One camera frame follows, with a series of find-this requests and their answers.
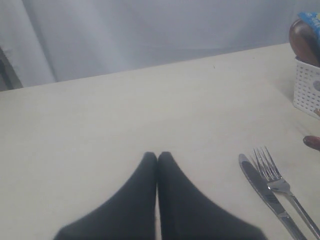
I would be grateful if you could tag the white backdrop curtain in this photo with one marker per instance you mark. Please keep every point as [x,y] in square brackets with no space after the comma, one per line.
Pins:
[48,41]

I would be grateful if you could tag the silver metal fork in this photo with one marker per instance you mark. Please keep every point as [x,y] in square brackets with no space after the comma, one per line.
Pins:
[275,181]

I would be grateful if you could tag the blue chips bag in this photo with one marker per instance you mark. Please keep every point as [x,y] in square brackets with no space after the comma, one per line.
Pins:
[312,19]

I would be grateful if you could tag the white perforated plastic basket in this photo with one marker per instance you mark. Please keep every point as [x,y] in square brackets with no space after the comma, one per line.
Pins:
[306,96]

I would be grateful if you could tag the red-brown wooden spoon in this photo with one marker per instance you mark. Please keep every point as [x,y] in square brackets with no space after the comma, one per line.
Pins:
[312,142]

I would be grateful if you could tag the brown wooden plate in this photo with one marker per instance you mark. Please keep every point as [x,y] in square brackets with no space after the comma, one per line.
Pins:
[304,43]

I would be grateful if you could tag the silver table knife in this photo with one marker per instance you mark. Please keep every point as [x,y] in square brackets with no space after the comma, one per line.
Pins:
[269,198]

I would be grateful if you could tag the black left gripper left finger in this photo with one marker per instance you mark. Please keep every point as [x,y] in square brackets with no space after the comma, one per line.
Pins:
[128,215]

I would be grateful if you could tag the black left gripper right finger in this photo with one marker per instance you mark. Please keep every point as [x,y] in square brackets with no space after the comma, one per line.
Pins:
[187,214]

